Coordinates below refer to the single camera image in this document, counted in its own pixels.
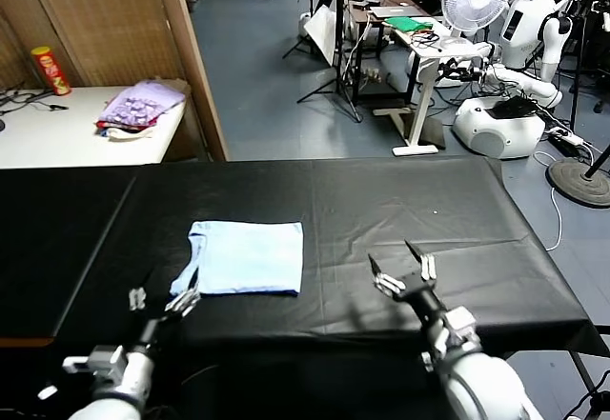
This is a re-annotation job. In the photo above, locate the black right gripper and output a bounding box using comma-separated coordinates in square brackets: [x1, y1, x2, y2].
[367, 239, 447, 335]

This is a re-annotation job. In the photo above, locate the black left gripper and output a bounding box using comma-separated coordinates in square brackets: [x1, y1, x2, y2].
[129, 267, 202, 357]

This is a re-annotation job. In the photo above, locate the light blue t-shirt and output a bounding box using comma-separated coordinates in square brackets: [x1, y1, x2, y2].
[170, 220, 305, 297]

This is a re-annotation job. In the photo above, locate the purple folded clothes stack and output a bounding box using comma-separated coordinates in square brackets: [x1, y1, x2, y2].
[96, 80, 187, 143]

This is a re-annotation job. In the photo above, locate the black table cover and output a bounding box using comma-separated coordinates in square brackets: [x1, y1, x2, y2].
[0, 156, 610, 359]

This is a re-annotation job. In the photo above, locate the round black stand base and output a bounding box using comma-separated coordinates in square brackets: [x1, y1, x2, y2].
[545, 143, 610, 210]

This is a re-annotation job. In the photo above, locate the white standing desk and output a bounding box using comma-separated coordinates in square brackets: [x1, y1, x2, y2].
[374, 17, 478, 157]

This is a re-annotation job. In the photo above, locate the white side table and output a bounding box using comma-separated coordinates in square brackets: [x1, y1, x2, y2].
[0, 85, 192, 170]

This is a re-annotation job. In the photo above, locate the black table leg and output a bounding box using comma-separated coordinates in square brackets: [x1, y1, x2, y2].
[566, 350, 601, 402]

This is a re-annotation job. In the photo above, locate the white power strip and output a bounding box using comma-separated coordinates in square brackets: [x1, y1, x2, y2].
[547, 127, 585, 148]

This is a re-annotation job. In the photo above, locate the black tripod stand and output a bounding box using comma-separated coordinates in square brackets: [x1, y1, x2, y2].
[297, 0, 363, 124]

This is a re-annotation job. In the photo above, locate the green cloth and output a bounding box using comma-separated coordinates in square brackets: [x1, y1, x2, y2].
[384, 15, 433, 33]

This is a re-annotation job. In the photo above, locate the red chips can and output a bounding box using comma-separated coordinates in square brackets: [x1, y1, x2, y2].
[30, 46, 72, 96]

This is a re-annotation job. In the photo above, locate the white reflector board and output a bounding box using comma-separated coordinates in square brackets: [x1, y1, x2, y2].
[304, 4, 337, 66]

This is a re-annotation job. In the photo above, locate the silver laptop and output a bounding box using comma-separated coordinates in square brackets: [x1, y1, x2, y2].
[370, 4, 420, 19]

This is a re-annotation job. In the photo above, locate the white humanoid robot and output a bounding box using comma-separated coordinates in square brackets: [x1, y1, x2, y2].
[442, 0, 573, 160]

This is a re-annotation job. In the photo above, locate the wooden folding screen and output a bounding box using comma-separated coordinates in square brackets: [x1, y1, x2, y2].
[0, 0, 230, 162]

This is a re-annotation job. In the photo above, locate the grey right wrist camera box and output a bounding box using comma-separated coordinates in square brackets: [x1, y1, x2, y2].
[421, 308, 480, 369]

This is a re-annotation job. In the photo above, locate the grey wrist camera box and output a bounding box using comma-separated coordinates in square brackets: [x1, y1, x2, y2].
[62, 346, 126, 383]
[421, 308, 480, 369]

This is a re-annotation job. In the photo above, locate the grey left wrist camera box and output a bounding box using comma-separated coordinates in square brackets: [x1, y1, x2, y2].
[62, 346, 126, 383]

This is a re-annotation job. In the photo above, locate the white floor cable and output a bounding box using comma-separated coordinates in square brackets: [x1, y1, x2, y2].
[533, 150, 566, 252]

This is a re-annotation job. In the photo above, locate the black cables bundle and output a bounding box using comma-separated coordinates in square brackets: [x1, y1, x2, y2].
[0, 84, 71, 116]

